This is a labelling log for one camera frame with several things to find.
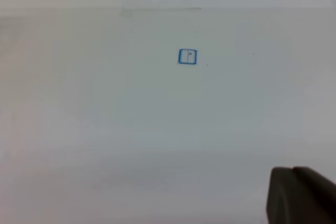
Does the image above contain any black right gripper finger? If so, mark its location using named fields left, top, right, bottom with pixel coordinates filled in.
left=266, top=166, right=335, bottom=224

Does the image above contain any blue square marker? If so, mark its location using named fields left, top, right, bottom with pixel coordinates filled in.
left=178, top=49, right=197, bottom=65

